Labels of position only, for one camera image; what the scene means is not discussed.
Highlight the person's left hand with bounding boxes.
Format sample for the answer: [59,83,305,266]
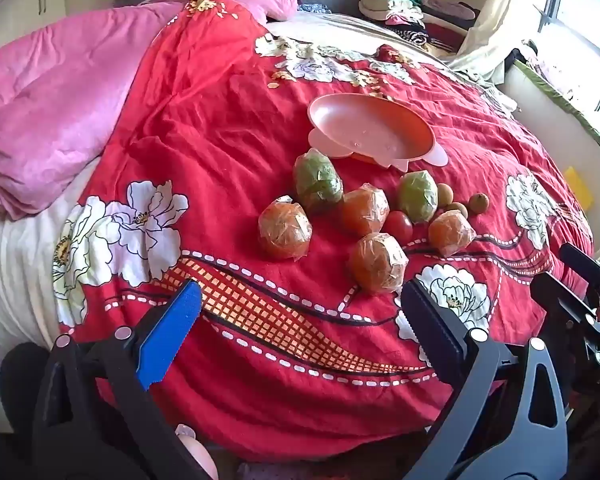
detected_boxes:
[174,424,221,480]

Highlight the window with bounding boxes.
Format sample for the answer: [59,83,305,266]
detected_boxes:
[545,0,600,116]

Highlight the white fleece sheet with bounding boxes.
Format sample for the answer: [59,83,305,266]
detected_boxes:
[0,157,103,361]

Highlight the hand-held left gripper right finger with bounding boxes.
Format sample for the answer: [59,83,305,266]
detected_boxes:
[400,277,569,480]

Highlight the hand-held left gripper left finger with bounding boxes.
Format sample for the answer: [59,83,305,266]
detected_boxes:
[30,280,212,480]

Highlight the red tomato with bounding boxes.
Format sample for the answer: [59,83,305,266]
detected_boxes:
[383,211,414,242]

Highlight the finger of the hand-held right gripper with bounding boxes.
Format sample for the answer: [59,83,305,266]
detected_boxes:
[529,271,600,361]
[559,242,600,306]

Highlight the cream curtain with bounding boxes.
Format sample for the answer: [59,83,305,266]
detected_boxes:
[447,0,553,86]

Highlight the crumpled light clothes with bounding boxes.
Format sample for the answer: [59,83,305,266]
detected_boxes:
[450,57,518,111]

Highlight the orange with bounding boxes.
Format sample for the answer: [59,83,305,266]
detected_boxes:
[341,185,391,237]
[258,195,313,261]
[348,232,409,295]
[428,210,477,257]

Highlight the red floral quilt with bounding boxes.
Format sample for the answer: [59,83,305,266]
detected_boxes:
[55,0,596,461]

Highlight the pink plastic bowl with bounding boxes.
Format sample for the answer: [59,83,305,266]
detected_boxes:
[307,93,449,171]

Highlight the green citrus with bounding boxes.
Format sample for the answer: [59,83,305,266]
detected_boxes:
[397,171,439,224]
[293,148,344,213]

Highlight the pink fleece blanket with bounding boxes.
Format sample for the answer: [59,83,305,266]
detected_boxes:
[0,2,181,221]

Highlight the pile of folded clothes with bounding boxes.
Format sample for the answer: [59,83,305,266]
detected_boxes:
[357,0,476,53]

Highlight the green trimmed window seat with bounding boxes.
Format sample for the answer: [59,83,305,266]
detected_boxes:
[500,57,600,161]

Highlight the yellow flat object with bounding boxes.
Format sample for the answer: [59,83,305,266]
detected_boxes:
[565,166,595,207]

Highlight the cream bed sheet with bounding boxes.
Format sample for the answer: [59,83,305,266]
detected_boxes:
[266,11,448,66]

